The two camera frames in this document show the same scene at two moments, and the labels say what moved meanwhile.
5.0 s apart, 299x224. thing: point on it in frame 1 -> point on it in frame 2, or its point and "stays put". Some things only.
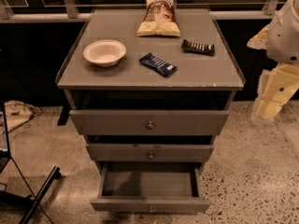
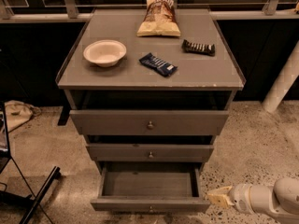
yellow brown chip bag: (159, 19) stays put
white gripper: (284, 41) -> (240, 198)
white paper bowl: (106, 53) stays put
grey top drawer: (149, 122) stays put
